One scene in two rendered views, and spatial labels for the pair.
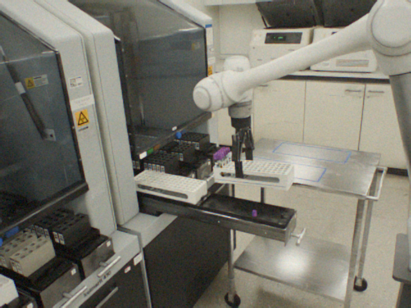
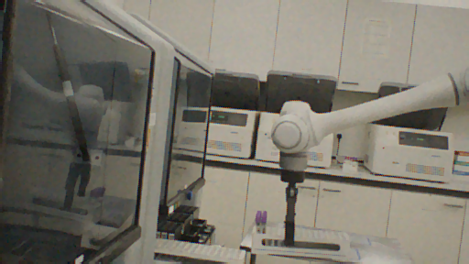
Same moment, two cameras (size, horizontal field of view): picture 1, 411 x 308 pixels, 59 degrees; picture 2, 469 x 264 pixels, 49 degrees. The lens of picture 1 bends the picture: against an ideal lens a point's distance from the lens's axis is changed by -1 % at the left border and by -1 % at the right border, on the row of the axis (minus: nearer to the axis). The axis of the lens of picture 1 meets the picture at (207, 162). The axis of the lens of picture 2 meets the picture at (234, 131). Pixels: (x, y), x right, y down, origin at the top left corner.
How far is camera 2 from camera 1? 0.71 m
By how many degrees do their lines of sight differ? 30
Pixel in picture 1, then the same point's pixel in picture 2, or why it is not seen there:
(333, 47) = (414, 101)
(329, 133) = not seen: hidden behind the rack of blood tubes
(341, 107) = not seen: hidden behind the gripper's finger
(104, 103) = (158, 129)
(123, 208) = not seen: outside the picture
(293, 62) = (380, 109)
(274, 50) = (212, 130)
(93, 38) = (166, 49)
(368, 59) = (322, 152)
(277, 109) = (210, 205)
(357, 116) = (310, 219)
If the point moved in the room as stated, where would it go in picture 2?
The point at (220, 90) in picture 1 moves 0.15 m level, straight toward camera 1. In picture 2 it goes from (308, 128) to (337, 133)
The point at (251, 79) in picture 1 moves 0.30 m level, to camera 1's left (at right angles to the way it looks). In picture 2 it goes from (342, 120) to (242, 109)
